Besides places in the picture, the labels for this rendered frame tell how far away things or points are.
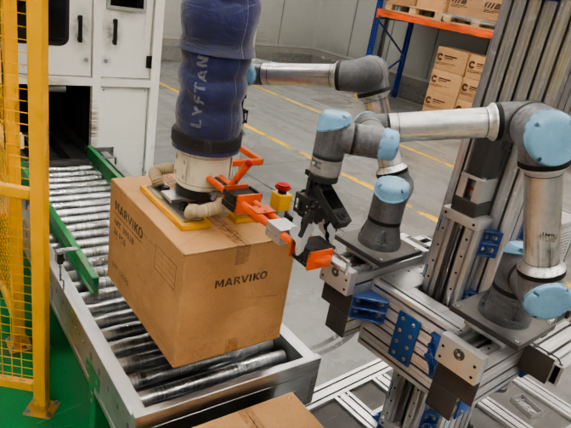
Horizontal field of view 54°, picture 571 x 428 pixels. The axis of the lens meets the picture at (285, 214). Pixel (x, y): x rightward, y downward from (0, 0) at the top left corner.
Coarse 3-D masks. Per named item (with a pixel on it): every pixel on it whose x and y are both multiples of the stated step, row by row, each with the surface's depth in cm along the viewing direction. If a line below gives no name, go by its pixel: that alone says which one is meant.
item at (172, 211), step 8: (152, 184) 194; (144, 192) 189; (152, 192) 187; (160, 192) 187; (152, 200) 184; (160, 200) 182; (160, 208) 180; (168, 208) 178; (176, 208) 177; (184, 208) 176; (168, 216) 175; (176, 216) 173; (176, 224) 171; (184, 224) 169; (192, 224) 170; (200, 224) 171; (208, 224) 173
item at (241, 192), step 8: (240, 184) 168; (224, 192) 164; (232, 192) 164; (240, 192) 166; (248, 192) 167; (256, 192) 167; (224, 200) 164; (232, 200) 161; (240, 200) 160; (248, 200) 162; (232, 208) 161; (240, 208) 162
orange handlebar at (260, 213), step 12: (252, 156) 204; (216, 180) 173; (228, 180) 175; (240, 204) 161; (252, 204) 163; (252, 216) 156; (264, 216) 159; (276, 216) 155; (288, 240) 143; (324, 264) 136
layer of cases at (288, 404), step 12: (288, 396) 189; (252, 408) 181; (264, 408) 182; (276, 408) 182; (288, 408) 183; (300, 408) 184; (216, 420) 173; (228, 420) 174; (240, 420) 175; (252, 420) 176; (264, 420) 177; (276, 420) 178; (288, 420) 178; (300, 420) 179; (312, 420) 180
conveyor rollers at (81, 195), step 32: (64, 192) 312; (96, 192) 323; (96, 224) 282; (64, 256) 250; (96, 256) 252; (96, 320) 210; (128, 320) 217; (128, 352) 200; (160, 352) 198; (256, 352) 213; (192, 384) 187
